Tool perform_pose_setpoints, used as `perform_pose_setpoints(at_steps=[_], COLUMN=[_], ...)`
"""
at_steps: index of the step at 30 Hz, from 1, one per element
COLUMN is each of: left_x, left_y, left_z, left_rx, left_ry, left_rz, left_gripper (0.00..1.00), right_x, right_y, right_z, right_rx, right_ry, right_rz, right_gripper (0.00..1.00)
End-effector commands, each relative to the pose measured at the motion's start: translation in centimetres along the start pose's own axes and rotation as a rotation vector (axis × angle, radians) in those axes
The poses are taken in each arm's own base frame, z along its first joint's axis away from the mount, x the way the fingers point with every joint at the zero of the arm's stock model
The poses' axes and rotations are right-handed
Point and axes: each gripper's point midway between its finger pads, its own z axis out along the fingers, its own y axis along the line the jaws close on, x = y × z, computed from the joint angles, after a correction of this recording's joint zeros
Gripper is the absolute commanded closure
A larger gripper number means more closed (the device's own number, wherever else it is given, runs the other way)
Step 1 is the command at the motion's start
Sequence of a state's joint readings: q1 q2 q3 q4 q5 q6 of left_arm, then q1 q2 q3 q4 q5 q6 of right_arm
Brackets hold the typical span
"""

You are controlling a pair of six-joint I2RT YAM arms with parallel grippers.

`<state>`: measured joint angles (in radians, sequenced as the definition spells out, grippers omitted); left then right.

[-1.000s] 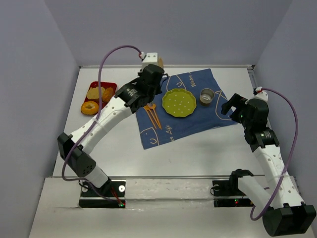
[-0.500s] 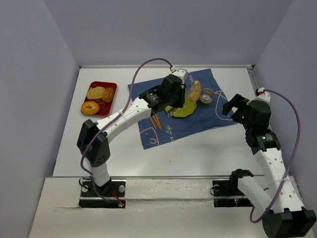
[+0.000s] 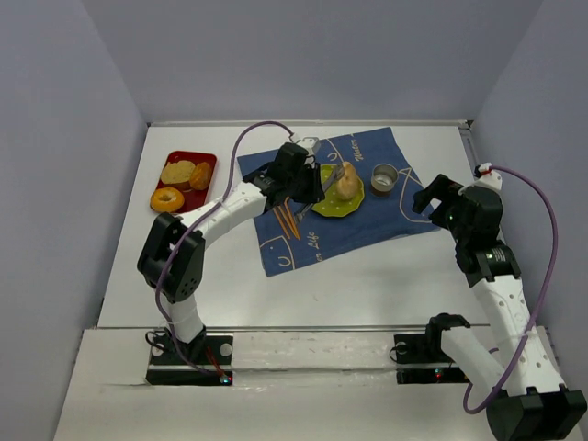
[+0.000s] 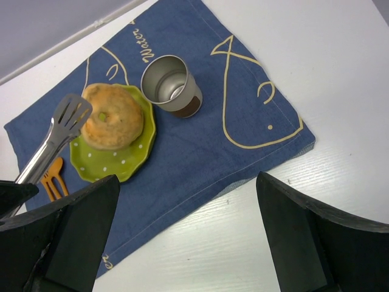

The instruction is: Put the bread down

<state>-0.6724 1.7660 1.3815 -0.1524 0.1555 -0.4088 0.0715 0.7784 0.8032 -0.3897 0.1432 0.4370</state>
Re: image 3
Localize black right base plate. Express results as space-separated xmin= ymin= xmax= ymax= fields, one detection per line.
xmin=389 ymin=334 xmax=469 ymax=385

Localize metal tongs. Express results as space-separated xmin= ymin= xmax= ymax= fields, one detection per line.
xmin=294 ymin=164 xmax=344 ymax=225

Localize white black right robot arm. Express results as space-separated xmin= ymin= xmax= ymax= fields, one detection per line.
xmin=413 ymin=169 xmax=587 ymax=440

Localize orange plastic fork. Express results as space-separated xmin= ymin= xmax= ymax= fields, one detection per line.
xmin=273 ymin=209 xmax=290 ymax=240

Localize blue fish-print placemat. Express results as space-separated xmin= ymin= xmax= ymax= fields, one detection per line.
xmin=254 ymin=128 xmax=436 ymax=277

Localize steel cup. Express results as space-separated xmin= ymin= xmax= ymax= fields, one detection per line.
xmin=370 ymin=164 xmax=399 ymax=198

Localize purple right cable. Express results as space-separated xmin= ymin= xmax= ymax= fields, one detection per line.
xmin=462 ymin=164 xmax=560 ymax=413

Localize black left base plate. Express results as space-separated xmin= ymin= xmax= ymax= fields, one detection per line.
xmin=145 ymin=329 xmax=233 ymax=387

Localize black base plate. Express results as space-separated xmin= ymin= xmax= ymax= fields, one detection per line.
xmin=145 ymin=329 xmax=233 ymax=387
xmin=389 ymin=334 xmax=469 ymax=385

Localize small brown muffin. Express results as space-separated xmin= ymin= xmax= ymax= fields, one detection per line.
xmin=189 ymin=162 xmax=212 ymax=191

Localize yellow ring donut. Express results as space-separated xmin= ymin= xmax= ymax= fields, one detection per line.
xmin=150 ymin=187 xmax=185 ymax=213

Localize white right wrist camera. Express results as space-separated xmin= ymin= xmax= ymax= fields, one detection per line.
xmin=473 ymin=163 xmax=502 ymax=193

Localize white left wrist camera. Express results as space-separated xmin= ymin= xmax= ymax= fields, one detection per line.
xmin=289 ymin=133 xmax=321 ymax=155

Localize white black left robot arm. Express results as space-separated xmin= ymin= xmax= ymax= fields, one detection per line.
xmin=137 ymin=137 xmax=324 ymax=358

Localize green polka-dot plate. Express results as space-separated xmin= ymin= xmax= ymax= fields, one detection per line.
xmin=311 ymin=173 xmax=365 ymax=218

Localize sliced round bread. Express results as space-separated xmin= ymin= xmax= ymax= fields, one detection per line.
xmin=160 ymin=160 xmax=196 ymax=188

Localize red tray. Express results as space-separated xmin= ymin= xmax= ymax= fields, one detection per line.
xmin=154 ymin=151 xmax=217 ymax=214

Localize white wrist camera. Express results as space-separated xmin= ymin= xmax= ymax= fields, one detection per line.
xmin=473 ymin=163 xmax=502 ymax=193
xmin=289 ymin=133 xmax=321 ymax=155

